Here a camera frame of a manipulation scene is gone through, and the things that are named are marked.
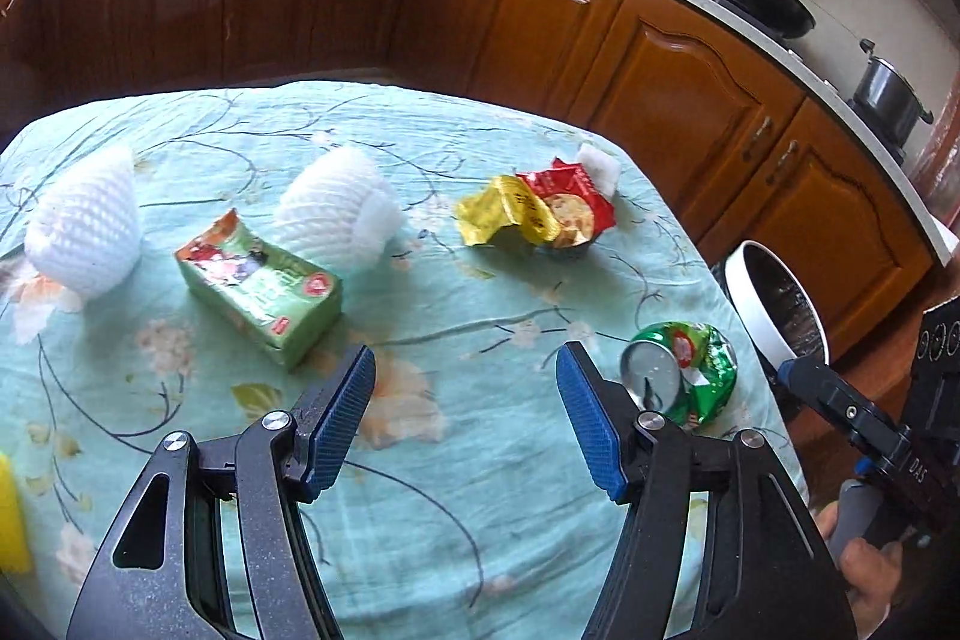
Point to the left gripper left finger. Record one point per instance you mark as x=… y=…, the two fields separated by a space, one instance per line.
x=160 y=571

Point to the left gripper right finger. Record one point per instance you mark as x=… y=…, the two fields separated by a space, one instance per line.
x=766 y=571

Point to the crushed green can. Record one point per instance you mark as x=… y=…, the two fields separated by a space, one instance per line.
x=684 y=371

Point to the green drink carton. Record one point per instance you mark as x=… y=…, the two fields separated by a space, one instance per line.
x=281 y=302

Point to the white foam net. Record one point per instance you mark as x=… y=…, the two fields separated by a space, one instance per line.
x=339 y=212
x=85 y=232

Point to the red snack wrapper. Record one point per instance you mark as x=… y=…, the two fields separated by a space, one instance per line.
x=584 y=214

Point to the white foam block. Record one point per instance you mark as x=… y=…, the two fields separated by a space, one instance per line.
x=602 y=169

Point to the yellow snack wrapper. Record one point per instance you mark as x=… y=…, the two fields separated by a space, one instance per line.
x=507 y=205

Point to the white rimmed trash bin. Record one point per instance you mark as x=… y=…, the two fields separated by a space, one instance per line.
x=778 y=314

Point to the person's right hand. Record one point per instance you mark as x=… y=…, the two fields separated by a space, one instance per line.
x=872 y=575

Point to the yellow object at edge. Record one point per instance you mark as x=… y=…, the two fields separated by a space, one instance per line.
x=15 y=556

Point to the brown wooden base cabinets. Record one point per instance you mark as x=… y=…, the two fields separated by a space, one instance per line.
x=741 y=139

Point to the grey stock pot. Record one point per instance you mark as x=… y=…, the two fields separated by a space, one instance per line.
x=886 y=103

